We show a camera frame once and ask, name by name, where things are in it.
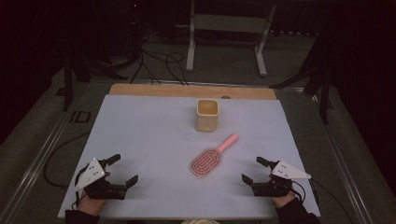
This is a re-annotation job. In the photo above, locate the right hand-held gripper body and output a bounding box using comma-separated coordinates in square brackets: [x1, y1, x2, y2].
[251, 160, 312, 199]

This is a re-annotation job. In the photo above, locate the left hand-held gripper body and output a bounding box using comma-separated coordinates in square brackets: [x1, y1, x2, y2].
[74, 158, 129, 201]

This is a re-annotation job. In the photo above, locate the pink hairbrush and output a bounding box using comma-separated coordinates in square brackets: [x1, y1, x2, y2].
[191, 133, 240, 178]

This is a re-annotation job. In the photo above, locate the beige square cup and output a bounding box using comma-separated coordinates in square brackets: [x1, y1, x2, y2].
[194, 98, 220, 133]

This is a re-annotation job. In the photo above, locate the person's right hand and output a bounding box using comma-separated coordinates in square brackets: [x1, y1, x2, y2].
[272, 190, 297, 209]

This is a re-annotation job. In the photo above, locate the person's left hand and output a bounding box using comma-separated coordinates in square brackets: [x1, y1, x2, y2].
[77, 192, 106, 217]

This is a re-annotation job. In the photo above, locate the light blue table mat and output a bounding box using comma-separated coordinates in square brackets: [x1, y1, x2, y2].
[57, 93, 321, 220]

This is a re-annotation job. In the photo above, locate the black tripod stand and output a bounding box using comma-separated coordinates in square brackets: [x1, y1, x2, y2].
[269, 31, 334, 124]
[61, 52, 129, 112]

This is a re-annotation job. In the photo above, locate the grey metal stand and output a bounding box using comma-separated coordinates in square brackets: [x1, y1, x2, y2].
[185, 0, 277, 77]

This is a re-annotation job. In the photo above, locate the right hand-held gripper cable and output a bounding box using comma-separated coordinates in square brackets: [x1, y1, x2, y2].
[290, 179, 307, 203]

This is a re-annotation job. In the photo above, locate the black floor cable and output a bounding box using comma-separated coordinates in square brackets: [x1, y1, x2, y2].
[310, 177, 355, 224]
[43, 132, 92, 189]

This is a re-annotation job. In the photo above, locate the aluminium frame rail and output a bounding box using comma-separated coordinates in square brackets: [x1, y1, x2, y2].
[274, 87, 375, 224]
[0, 83, 92, 224]

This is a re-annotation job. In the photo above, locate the bundle of black cables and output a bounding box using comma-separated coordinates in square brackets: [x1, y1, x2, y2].
[125, 18, 190, 87]

